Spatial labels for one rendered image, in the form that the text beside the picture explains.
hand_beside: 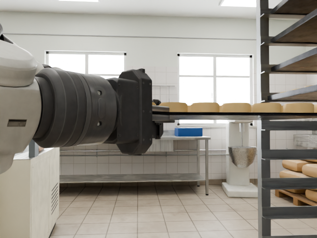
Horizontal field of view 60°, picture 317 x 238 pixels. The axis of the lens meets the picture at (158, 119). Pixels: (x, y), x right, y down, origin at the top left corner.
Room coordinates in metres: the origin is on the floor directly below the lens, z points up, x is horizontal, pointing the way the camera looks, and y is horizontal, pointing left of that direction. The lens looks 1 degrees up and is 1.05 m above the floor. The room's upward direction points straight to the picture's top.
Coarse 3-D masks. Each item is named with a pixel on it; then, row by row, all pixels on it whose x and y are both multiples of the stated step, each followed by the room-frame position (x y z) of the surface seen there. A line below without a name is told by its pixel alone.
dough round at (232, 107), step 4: (224, 104) 0.48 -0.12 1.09; (228, 104) 0.47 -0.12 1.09; (232, 104) 0.47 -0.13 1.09; (236, 104) 0.47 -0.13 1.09; (240, 104) 0.47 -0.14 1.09; (244, 104) 0.47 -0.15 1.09; (248, 104) 0.47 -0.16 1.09; (224, 108) 0.48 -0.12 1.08; (228, 108) 0.47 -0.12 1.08; (232, 108) 0.47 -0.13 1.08; (236, 108) 0.47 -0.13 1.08; (240, 108) 0.47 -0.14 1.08; (244, 108) 0.47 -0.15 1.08; (248, 108) 0.47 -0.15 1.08
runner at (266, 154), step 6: (264, 150) 0.87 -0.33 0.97; (270, 150) 0.87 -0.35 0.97; (276, 150) 0.87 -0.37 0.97; (282, 150) 0.87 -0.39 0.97; (288, 150) 0.87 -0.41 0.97; (294, 150) 0.87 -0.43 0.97; (300, 150) 0.88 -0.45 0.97; (306, 150) 0.88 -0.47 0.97; (312, 150) 0.88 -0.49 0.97; (264, 156) 0.87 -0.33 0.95; (270, 156) 0.87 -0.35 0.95; (276, 156) 0.87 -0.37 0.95; (282, 156) 0.87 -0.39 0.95; (288, 156) 0.87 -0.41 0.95; (294, 156) 0.87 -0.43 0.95; (300, 156) 0.88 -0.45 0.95; (306, 156) 0.88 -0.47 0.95; (312, 156) 0.88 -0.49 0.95
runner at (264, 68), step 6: (264, 66) 0.87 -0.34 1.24; (270, 66) 0.87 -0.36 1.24; (264, 72) 0.85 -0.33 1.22; (270, 72) 0.85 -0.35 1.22; (276, 72) 0.85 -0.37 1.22; (282, 72) 0.85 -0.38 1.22; (288, 72) 0.85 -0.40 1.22; (294, 72) 0.85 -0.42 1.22; (300, 72) 0.85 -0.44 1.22; (306, 72) 0.85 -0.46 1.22; (312, 72) 0.85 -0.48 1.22
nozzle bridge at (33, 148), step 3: (30, 141) 1.85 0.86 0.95; (33, 141) 1.85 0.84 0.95; (30, 144) 1.85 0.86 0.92; (33, 144) 1.85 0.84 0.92; (36, 144) 1.90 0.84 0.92; (30, 147) 1.85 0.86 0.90; (33, 147) 1.85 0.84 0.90; (36, 147) 1.90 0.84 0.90; (30, 150) 1.85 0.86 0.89; (33, 150) 1.85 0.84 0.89; (36, 150) 1.90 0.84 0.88; (30, 153) 1.85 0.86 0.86; (33, 153) 1.85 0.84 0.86; (36, 153) 1.90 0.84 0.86; (30, 156) 1.85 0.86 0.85; (33, 156) 1.85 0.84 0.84
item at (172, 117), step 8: (152, 112) 0.44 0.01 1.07; (160, 112) 0.44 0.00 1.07; (168, 112) 0.44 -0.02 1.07; (176, 112) 0.44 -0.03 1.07; (184, 112) 0.44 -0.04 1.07; (192, 112) 0.44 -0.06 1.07; (200, 112) 0.44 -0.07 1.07; (208, 112) 0.44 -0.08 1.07; (216, 112) 0.44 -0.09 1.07; (224, 112) 0.45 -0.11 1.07; (232, 112) 0.45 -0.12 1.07; (240, 112) 0.45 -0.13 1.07; (248, 112) 0.45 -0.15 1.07; (256, 112) 0.45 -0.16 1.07; (264, 112) 0.45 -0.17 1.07; (272, 112) 0.45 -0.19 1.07; (280, 112) 0.45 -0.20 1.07; (288, 112) 0.45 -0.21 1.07; (296, 112) 0.45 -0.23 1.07
